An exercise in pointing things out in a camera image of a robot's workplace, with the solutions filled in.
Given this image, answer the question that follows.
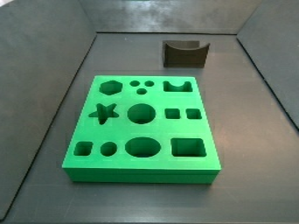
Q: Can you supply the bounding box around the black arch block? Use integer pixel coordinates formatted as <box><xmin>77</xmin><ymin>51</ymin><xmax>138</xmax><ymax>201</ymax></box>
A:
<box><xmin>162</xmin><ymin>40</ymin><xmax>210</xmax><ymax>68</ymax></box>

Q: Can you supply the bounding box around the green shape sorter board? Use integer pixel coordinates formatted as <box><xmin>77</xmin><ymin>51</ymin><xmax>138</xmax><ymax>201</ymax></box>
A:
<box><xmin>61</xmin><ymin>75</ymin><xmax>220</xmax><ymax>184</ymax></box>

